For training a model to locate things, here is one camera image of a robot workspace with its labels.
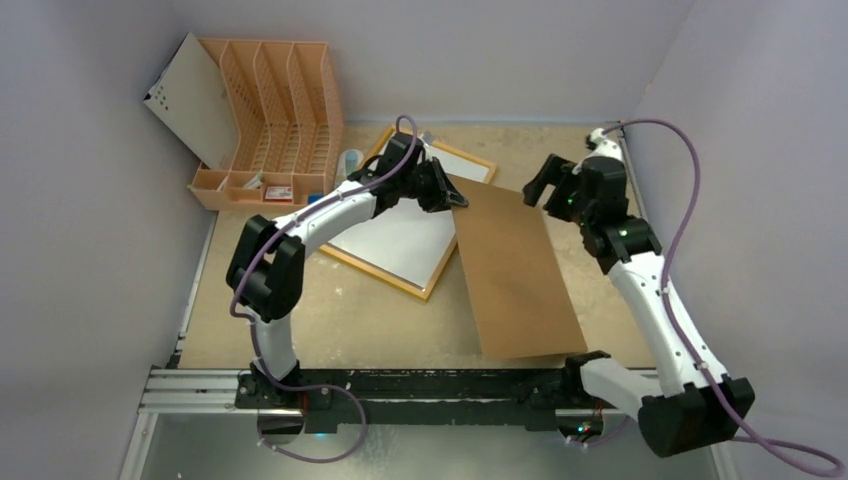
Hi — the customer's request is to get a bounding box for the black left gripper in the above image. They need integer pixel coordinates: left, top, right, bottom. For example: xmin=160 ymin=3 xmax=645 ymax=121
xmin=398 ymin=157 xmax=467 ymax=214

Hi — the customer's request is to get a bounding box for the yellow wooden picture frame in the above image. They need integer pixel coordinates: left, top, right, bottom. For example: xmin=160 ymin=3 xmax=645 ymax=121
xmin=317 ymin=124 xmax=499 ymax=303

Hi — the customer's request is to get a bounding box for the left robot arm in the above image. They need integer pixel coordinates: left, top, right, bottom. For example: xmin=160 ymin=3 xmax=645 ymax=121
xmin=226 ymin=132 xmax=469 ymax=409

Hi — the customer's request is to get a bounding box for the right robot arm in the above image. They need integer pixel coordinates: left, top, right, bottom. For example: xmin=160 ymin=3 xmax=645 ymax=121
xmin=522 ymin=154 xmax=755 ymax=458

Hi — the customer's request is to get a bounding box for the red white small box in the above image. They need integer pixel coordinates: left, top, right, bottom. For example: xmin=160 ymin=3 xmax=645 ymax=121
xmin=263 ymin=185 xmax=294 ymax=203

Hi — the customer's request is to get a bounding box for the orange plastic desk organizer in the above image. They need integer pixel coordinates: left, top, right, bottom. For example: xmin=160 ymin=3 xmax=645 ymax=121
xmin=189 ymin=38 xmax=345 ymax=215

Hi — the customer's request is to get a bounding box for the green white pen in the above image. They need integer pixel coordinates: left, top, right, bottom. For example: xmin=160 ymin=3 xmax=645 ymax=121
xmin=242 ymin=173 xmax=263 ymax=190

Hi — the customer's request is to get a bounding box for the white perforated paper sheet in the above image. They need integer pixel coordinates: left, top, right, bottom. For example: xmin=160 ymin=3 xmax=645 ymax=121
xmin=143 ymin=33 xmax=239 ymax=170

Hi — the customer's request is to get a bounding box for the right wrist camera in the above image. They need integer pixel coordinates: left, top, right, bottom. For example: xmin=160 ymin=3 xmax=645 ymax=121
xmin=585 ymin=128 xmax=623 ymax=162

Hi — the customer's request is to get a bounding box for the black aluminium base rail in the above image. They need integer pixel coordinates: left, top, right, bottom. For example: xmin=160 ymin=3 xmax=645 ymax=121
xmin=137 ymin=365 xmax=722 ymax=439

